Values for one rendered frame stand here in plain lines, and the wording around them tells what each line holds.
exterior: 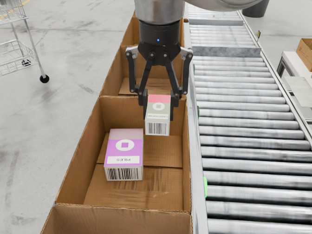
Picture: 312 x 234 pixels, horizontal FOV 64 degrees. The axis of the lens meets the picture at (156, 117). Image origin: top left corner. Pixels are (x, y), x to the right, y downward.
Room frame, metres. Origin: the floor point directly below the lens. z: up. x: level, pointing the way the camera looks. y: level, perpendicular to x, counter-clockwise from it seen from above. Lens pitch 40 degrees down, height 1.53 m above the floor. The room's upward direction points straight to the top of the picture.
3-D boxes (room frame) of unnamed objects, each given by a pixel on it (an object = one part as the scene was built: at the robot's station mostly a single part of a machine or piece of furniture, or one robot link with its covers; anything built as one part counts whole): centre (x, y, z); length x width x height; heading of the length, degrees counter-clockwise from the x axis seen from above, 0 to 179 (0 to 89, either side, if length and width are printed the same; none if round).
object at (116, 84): (0.85, 0.03, 0.96); 0.39 x 0.29 x 0.17; 176
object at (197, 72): (1.35, -0.46, 0.72); 0.52 x 0.05 x 0.05; 86
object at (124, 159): (0.53, 0.10, 0.92); 0.16 x 0.11 x 0.07; 1
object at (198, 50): (1.58, -0.47, 0.76); 0.46 x 0.01 x 0.09; 86
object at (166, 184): (0.47, 0.06, 0.96); 0.39 x 0.29 x 0.17; 176
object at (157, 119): (0.46, -0.01, 1.14); 0.10 x 0.06 x 0.05; 176
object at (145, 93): (0.46, 0.02, 1.17); 0.03 x 0.01 x 0.07; 176
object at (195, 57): (1.54, -0.47, 0.72); 0.52 x 0.05 x 0.05; 86
